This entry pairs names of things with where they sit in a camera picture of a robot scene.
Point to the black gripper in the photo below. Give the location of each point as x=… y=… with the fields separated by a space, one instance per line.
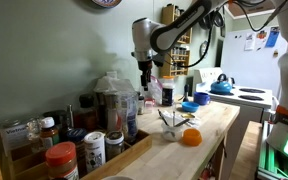
x=145 y=69

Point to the small glass spice bottle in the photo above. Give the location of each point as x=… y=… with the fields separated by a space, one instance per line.
x=141 y=106

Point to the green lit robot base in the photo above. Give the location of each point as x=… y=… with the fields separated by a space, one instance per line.
x=280 y=160

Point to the wooden spice rack with jars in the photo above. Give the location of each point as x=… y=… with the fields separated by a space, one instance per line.
x=177 y=66
x=166 y=15

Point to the blue bowl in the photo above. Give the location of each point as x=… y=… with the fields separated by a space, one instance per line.
x=190 y=107

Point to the dark bottle black cap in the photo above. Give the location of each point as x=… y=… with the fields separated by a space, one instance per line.
x=86 y=110

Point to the orange plastic bowl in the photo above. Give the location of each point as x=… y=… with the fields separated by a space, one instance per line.
x=192 y=137

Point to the white spice shaker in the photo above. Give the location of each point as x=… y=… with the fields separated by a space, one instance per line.
x=94 y=151

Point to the brown bottle white cap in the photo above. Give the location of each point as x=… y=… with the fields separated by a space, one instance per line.
x=49 y=133

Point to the small jar red label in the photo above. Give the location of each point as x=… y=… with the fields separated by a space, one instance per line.
x=149 y=106

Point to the white container orange lid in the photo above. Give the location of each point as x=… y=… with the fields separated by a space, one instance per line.
x=168 y=91

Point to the white plastic bag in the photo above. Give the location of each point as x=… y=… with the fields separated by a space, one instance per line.
x=114 y=83

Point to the black slender tool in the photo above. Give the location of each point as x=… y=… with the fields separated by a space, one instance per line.
x=186 y=93

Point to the tall pepper grinder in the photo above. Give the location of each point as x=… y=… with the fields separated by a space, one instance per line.
x=111 y=111

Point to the gold metal lid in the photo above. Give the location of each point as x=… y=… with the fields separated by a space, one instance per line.
x=187 y=115

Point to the clear plastic cup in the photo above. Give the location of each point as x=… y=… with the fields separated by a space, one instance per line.
x=171 y=133

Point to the blue mug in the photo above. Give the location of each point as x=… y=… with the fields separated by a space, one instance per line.
x=201 y=98

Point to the clear plastic wrap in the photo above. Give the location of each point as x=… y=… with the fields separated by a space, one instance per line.
x=194 y=122

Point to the wooden tray box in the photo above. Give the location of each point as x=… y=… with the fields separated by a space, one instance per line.
x=130 y=151

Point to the blue kettle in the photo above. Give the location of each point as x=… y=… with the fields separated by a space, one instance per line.
x=221 y=87

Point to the metal shaker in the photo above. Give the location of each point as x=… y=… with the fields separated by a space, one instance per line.
x=70 y=115

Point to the jar with blue lid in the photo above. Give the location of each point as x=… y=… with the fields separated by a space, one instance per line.
x=77 y=136

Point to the black frying pan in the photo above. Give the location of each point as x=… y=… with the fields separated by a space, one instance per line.
x=218 y=19
x=205 y=22

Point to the dark jar black lid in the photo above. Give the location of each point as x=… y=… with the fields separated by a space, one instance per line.
x=55 y=116

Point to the white stove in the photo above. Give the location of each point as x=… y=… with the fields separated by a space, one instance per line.
x=250 y=100

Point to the white refrigerator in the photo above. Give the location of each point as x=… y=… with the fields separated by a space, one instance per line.
x=250 y=66

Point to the white paper on fridge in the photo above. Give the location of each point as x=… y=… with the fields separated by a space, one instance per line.
x=249 y=41

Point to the jar with orange lid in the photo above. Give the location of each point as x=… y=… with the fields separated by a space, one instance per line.
x=62 y=163

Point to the blue paper on fridge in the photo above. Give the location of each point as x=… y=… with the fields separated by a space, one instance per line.
x=272 y=36

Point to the round wall clock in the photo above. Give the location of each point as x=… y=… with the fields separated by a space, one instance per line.
x=204 y=50

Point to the decorative wall plate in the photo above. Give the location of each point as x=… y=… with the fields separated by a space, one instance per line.
x=106 y=2

